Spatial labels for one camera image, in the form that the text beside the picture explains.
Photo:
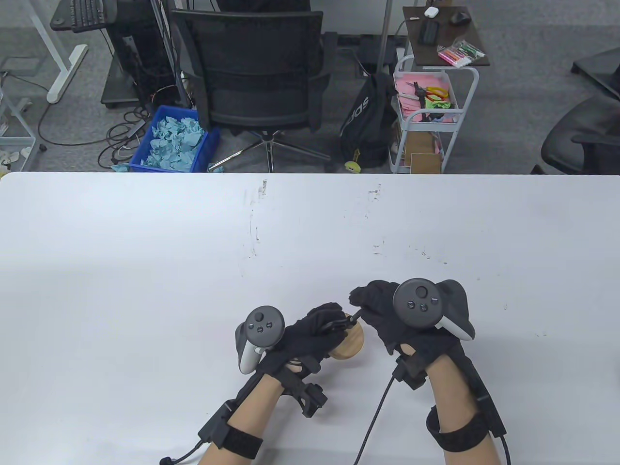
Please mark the person's left hand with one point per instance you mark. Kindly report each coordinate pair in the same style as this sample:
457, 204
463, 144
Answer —
305, 339

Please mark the person's right hand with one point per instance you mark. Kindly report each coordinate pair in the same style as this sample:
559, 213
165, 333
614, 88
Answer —
380, 310

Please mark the black metal clamp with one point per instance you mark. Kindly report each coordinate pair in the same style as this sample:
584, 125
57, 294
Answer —
334, 324

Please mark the round wooden disc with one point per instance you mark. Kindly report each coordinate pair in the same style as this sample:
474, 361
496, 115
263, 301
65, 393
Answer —
349, 344

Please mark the person's left forearm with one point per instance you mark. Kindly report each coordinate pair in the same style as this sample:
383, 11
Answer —
247, 411

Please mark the grey white handheld controller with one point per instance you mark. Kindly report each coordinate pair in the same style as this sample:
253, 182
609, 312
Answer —
421, 302
259, 327

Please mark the yellow green toy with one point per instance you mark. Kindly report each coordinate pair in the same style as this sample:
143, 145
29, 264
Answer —
353, 166

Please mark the brown cardboard pieces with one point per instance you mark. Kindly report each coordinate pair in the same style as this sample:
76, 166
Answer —
424, 152

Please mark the black backpack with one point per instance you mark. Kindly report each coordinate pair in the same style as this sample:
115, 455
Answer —
363, 126

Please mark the blue plastic bin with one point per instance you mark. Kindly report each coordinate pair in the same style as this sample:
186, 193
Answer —
210, 145

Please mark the white rolling cart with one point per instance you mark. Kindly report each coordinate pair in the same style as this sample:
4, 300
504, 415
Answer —
462, 97

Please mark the pile of crumpled blue paper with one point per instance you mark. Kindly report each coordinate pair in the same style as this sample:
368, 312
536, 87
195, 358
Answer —
174, 140

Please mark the brown side table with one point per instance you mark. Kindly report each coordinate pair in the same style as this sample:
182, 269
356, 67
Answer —
431, 53

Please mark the black mesh office chair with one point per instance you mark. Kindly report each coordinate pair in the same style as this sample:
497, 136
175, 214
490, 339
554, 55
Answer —
256, 72

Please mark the pack of coloured markers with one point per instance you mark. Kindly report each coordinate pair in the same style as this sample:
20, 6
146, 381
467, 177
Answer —
460, 52

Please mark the black phone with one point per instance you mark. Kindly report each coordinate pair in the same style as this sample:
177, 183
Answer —
429, 31

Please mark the white earbuds case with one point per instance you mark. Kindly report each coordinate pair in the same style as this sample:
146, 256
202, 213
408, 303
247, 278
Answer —
431, 12

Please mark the black computer mouse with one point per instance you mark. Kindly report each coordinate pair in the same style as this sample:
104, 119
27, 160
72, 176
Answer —
460, 18

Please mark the black computer tower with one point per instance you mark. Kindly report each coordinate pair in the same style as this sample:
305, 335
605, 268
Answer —
135, 63

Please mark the white desk leg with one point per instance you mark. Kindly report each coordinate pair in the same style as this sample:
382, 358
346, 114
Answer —
60, 63

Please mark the black keyboard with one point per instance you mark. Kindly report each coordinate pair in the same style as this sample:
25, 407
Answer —
89, 14

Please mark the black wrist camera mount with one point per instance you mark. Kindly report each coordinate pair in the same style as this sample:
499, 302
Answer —
305, 392
409, 370

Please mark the metal post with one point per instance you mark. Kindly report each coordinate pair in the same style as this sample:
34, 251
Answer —
385, 38

